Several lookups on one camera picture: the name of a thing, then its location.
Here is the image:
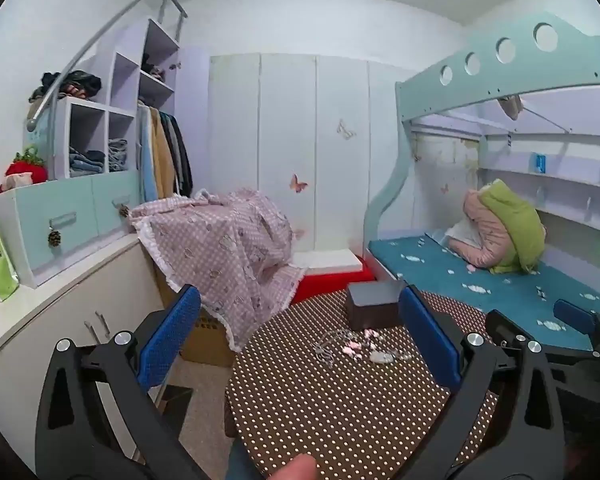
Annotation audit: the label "hanging clothes row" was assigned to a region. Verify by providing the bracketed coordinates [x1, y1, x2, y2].
[136, 101, 194, 202]

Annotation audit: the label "red storage ottoman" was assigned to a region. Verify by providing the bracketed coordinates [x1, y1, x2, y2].
[291, 249, 375, 304]

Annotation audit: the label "pink checkered blanket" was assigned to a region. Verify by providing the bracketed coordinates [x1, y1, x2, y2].
[129, 188, 306, 352]

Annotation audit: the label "cardboard box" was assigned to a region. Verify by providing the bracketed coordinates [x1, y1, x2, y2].
[180, 308, 236, 368]

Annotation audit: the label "teal bunk bed frame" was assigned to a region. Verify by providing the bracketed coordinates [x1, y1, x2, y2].
[364, 12, 600, 246]

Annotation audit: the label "white wardrobe doors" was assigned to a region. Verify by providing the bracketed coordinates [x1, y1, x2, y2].
[204, 53, 413, 254]

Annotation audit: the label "lilac cubby shelf unit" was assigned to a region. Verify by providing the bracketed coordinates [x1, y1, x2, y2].
[48, 18, 180, 180]

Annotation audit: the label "operator left thumb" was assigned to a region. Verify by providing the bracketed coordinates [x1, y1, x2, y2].
[268, 454, 317, 480]

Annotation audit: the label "red strawberry plush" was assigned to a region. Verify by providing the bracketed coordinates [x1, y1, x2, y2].
[0, 145, 48, 194]

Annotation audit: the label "blue candy print mattress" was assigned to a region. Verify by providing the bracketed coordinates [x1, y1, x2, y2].
[368, 235, 600, 350]

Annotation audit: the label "dark brown jewelry box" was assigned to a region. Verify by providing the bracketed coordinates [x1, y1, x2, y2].
[344, 280, 406, 332]

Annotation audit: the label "teal drawer unit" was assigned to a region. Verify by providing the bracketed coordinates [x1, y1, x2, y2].
[0, 170, 140, 288]

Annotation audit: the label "pink and green quilt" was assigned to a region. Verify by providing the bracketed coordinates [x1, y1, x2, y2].
[444, 179, 546, 274]

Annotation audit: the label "brown polka dot tablecloth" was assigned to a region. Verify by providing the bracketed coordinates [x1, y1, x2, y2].
[224, 288, 502, 479]

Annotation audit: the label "white jade pendant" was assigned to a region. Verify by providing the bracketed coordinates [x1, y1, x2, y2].
[368, 350, 396, 365]

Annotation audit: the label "white pillow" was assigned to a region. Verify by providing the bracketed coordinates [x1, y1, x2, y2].
[445, 218, 482, 249]

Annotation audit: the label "silver chain necklace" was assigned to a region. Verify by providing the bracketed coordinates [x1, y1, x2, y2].
[312, 328, 351, 369]

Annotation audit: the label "pink hair clips pile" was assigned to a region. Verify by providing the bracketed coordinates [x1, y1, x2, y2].
[340, 330, 385, 360]

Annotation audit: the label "cream low cabinet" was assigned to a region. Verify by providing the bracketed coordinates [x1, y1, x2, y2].
[0, 235, 163, 467]

